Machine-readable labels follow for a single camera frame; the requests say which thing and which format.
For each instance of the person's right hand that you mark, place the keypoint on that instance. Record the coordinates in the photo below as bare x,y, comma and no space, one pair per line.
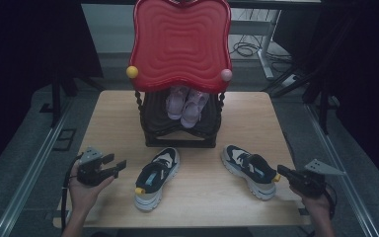
319,205

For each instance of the navy and white sneaker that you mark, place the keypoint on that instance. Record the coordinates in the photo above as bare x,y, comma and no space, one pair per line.
253,171
156,177

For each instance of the red and black shoe rack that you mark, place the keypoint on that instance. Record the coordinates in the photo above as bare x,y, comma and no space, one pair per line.
181,46

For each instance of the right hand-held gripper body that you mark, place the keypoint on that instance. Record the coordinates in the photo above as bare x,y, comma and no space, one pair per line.
309,184

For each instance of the silver floor rail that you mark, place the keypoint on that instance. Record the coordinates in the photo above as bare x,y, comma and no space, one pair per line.
342,171
29,177

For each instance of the white metal stand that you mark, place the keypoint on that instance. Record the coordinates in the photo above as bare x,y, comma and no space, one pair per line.
269,56

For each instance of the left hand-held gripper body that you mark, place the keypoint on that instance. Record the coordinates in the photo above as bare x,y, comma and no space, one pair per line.
90,171

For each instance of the person's left hand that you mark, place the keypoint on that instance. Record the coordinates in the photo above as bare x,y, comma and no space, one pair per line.
82,197

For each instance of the white power strip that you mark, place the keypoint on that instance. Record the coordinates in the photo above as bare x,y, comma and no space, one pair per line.
291,80

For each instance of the black floor bracket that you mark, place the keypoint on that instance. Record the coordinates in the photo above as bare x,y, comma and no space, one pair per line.
59,140

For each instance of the dark curtain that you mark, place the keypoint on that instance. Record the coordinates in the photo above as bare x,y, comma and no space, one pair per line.
368,65
13,65

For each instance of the black tripod stand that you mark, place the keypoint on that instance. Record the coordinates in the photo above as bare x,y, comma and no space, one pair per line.
56,98
324,112

